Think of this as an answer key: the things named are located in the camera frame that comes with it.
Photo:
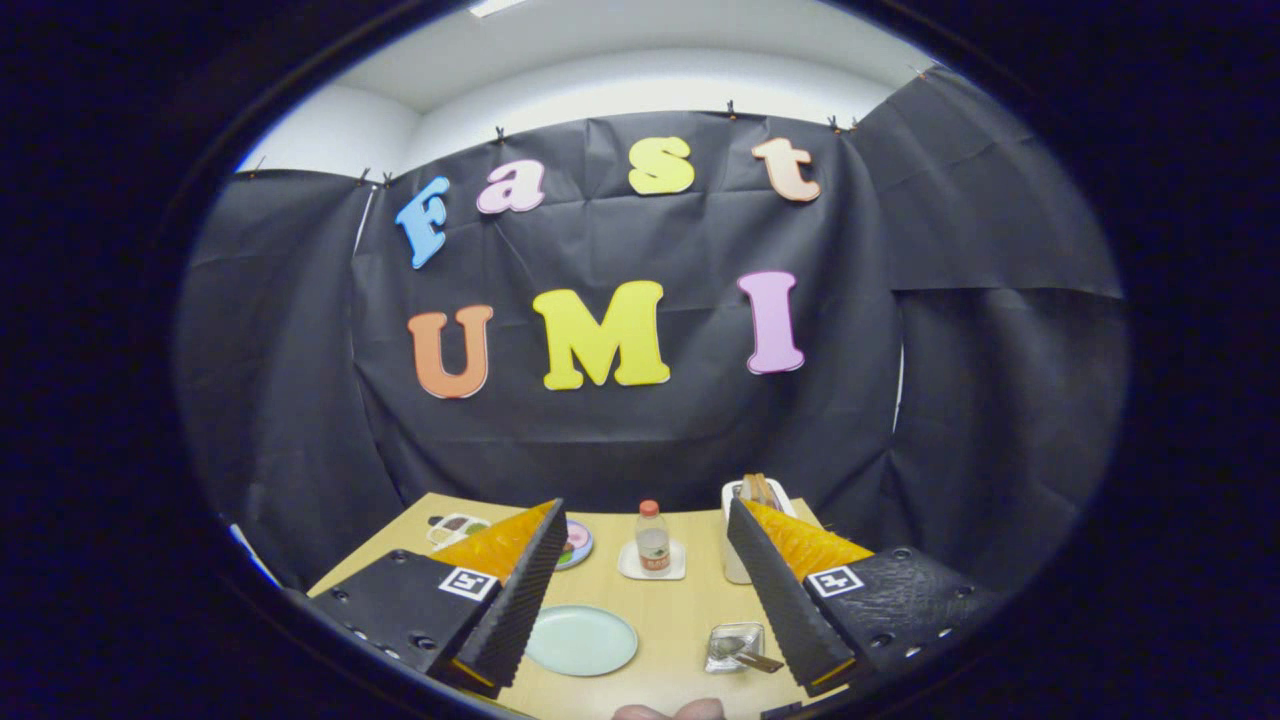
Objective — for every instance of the pale green plate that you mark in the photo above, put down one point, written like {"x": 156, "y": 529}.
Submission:
{"x": 580, "y": 640}

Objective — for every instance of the white toaster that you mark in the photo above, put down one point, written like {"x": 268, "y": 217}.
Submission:
{"x": 735, "y": 565}

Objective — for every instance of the blue oval plate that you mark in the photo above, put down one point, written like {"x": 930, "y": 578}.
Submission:
{"x": 578, "y": 545}

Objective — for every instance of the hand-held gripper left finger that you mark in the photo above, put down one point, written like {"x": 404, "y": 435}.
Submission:
{"x": 525, "y": 600}

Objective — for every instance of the brown toast slices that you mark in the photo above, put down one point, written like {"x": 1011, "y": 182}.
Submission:
{"x": 760, "y": 488}

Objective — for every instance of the clear plastic water bottle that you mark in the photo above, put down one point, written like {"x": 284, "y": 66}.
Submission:
{"x": 653, "y": 545}

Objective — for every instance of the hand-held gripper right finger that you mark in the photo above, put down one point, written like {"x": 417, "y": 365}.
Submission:
{"x": 780, "y": 610}

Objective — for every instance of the ceiling light panel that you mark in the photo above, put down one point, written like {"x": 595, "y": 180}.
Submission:
{"x": 495, "y": 6}

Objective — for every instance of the white divided sauce dish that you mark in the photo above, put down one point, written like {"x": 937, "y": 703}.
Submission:
{"x": 455, "y": 525}

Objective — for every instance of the white square coaster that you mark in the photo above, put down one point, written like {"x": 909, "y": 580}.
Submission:
{"x": 628, "y": 570}

